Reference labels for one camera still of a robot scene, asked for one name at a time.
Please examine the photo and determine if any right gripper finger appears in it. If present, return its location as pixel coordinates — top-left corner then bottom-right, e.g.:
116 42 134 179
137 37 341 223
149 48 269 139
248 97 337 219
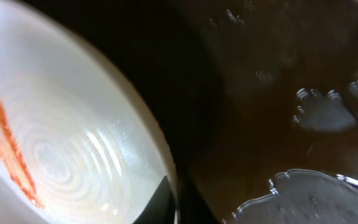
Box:
134 176 176 224

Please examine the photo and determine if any white plate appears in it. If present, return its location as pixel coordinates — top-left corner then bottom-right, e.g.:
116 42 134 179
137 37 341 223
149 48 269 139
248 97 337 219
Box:
0 1 178 223

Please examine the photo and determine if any brown large tray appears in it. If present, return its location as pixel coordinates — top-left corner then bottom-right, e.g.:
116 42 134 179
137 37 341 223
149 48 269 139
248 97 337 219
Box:
30 0 358 223

